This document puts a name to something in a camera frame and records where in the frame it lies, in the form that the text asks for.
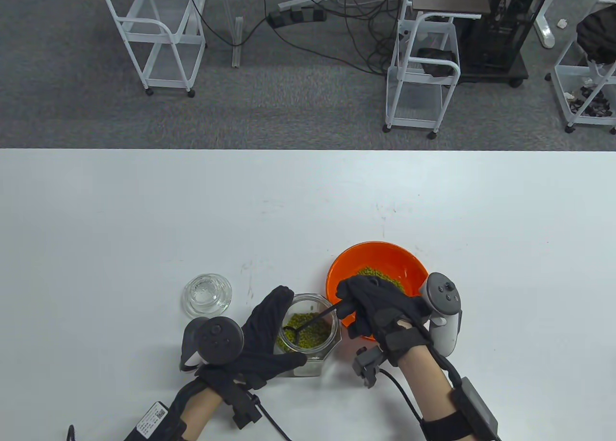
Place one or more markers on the person's right hand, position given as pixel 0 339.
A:
pixel 380 306

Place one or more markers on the person's left hand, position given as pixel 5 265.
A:
pixel 262 340

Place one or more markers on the scooped portion of mung beans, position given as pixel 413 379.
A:
pixel 378 275

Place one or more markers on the pile of green mung beans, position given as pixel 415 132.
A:
pixel 313 335

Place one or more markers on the orange bowl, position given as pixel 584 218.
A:
pixel 375 256

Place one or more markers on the clear glass jar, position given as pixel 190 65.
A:
pixel 308 366

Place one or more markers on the black measuring scoop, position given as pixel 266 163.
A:
pixel 313 321

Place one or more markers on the clear glass jar lid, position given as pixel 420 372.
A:
pixel 207 294

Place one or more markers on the person's left forearm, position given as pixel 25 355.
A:
pixel 202 407

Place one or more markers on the black left hand controller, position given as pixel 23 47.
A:
pixel 219 337

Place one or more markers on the black hand controller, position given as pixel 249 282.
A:
pixel 445 306
pixel 219 337

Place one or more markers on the black right hand controller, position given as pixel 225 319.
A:
pixel 445 306

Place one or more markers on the black box with white label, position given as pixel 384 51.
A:
pixel 151 419

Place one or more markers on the plain black wrist box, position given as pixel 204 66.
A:
pixel 476 407

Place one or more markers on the white metal trolley cart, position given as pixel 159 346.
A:
pixel 414 99
pixel 168 81
pixel 592 119

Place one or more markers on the black bag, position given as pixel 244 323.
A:
pixel 435 61
pixel 596 34

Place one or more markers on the pile of dark scraps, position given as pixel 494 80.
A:
pixel 594 105

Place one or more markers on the black computer rack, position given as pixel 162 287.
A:
pixel 500 37

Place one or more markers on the black power strip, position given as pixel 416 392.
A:
pixel 298 15

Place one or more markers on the white power strip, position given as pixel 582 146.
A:
pixel 303 1

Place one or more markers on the white desk leg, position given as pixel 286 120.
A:
pixel 546 30

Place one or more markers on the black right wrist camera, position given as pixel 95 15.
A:
pixel 369 366

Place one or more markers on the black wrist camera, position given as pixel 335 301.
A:
pixel 245 407
pixel 369 366

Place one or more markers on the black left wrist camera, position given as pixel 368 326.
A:
pixel 245 407

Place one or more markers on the white slim post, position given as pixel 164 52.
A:
pixel 237 46

